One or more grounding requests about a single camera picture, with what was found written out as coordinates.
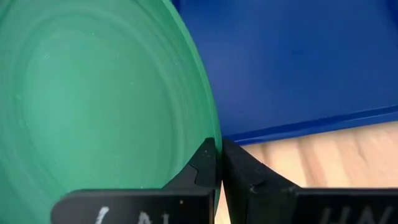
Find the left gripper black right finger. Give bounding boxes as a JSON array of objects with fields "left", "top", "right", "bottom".
[{"left": 222, "top": 139, "right": 398, "bottom": 224}]

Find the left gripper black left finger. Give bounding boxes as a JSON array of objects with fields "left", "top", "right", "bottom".
[{"left": 50, "top": 137, "right": 222, "bottom": 224}]

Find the green plastic plate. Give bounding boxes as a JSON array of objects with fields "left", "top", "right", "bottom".
[{"left": 0, "top": 0, "right": 223, "bottom": 224}]

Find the blue plastic tray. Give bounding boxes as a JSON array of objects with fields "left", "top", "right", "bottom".
[{"left": 170, "top": 0, "right": 398, "bottom": 147}]

